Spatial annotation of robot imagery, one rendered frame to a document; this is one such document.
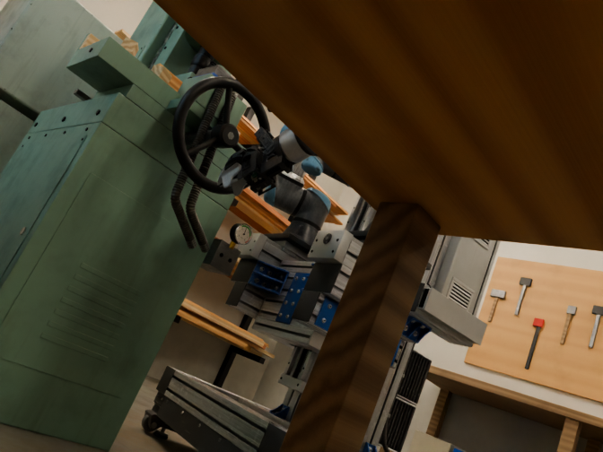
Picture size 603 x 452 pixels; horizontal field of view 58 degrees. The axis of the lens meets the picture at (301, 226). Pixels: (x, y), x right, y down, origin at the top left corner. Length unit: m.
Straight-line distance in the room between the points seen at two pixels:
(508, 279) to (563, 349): 0.68
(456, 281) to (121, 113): 1.27
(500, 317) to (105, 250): 3.50
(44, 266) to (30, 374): 0.25
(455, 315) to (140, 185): 0.95
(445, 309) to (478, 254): 0.56
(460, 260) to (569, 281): 2.43
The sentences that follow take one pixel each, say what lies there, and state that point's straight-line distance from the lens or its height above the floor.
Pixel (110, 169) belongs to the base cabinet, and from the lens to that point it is 1.43.
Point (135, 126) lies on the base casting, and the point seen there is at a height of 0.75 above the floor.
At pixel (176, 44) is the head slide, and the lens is 1.85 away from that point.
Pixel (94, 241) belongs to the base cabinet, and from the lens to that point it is 1.42.
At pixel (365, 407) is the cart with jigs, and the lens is 0.48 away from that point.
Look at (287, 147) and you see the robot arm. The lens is 1.15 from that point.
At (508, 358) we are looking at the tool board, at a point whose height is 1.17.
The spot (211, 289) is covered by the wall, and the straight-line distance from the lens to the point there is 4.83.
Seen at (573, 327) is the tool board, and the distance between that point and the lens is 4.30.
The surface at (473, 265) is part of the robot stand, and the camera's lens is 2.12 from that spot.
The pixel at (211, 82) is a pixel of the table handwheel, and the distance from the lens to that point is 1.36.
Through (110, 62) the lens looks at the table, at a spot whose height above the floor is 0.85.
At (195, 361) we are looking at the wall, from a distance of 4.92.
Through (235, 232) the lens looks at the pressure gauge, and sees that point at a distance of 1.55.
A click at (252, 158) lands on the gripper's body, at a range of 1.20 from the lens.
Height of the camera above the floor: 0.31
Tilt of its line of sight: 16 degrees up
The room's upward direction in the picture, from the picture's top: 24 degrees clockwise
